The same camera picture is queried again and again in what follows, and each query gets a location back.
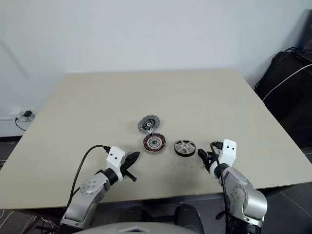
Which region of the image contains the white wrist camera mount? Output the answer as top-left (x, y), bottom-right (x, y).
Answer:
top-left (210, 138), bottom-right (238, 180)
top-left (106, 146), bottom-right (126, 182)

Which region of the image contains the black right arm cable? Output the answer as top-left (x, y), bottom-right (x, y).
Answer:
top-left (210, 141), bottom-right (233, 234)

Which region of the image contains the motor housing with copper windings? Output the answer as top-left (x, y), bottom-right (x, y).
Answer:
top-left (140, 132), bottom-right (169, 155)

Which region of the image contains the silver robot torso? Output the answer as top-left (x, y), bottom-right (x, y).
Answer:
top-left (79, 221), bottom-right (211, 234)

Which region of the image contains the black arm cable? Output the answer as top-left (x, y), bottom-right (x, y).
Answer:
top-left (69, 145), bottom-right (111, 203)
top-left (210, 141), bottom-right (233, 234)

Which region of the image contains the dark rounded shape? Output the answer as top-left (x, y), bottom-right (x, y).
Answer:
top-left (175, 204), bottom-right (203, 234)

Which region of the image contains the large black bag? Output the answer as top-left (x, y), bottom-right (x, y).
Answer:
top-left (254, 50), bottom-right (312, 148)

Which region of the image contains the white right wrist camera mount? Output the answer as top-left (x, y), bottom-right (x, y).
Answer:
top-left (210, 138), bottom-right (238, 180)

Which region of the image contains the thin black power cord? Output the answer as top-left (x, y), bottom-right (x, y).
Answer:
top-left (14, 116), bottom-right (28, 132)

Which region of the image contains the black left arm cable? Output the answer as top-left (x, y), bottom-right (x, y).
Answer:
top-left (69, 145), bottom-right (111, 203)

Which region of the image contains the round grey motor lid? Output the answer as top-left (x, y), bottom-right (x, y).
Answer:
top-left (136, 114), bottom-right (162, 135)

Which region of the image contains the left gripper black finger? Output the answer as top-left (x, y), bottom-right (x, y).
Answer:
top-left (125, 151), bottom-right (141, 167)
top-left (124, 169), bottom-right (138, 183)

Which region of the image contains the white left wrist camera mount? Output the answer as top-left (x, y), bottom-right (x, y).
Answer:
top-left (106, 146), bottom-right (126, 182)

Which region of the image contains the white cable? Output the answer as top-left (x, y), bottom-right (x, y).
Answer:
top-left (261, 63), bottom-right (312, 101)

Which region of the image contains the white power strip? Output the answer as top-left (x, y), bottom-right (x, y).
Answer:
top-left (9, 109), bottom-right (36, 123)

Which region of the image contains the silver spoked rotor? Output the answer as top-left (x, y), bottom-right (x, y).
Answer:
top-left (174, 138), bottom-right (196, 157)

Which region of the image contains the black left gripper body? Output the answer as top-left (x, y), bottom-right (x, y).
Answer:
top-left (120, 156), bottom-right (131, 176)

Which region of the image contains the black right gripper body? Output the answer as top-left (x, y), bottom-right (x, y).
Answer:
top-left (204, 151), bottom-right (218, 175)

